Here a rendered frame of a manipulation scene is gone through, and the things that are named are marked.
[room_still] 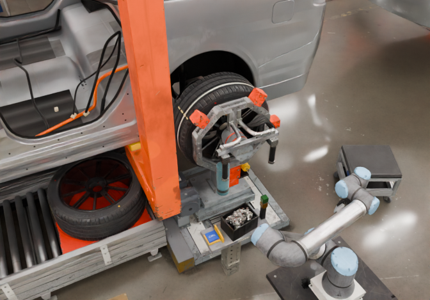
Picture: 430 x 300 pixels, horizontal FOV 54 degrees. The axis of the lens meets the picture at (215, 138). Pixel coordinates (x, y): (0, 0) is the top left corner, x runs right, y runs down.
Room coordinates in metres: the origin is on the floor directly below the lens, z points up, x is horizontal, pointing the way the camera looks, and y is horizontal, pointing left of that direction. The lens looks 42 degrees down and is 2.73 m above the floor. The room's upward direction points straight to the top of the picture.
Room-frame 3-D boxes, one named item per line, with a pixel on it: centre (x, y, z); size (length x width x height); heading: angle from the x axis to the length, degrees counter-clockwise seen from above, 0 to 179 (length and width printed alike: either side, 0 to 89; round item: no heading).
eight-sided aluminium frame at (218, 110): (2.09, -0.11, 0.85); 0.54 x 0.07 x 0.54; 116
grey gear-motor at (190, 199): (2.09, 0.27, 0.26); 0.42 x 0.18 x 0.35; 26
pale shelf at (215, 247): (1.65, -0.13, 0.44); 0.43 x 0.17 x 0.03; 116
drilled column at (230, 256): (1.63, -0.11, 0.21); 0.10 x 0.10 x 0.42; 26
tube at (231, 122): (1.94, -0.08, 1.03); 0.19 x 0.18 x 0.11; 26
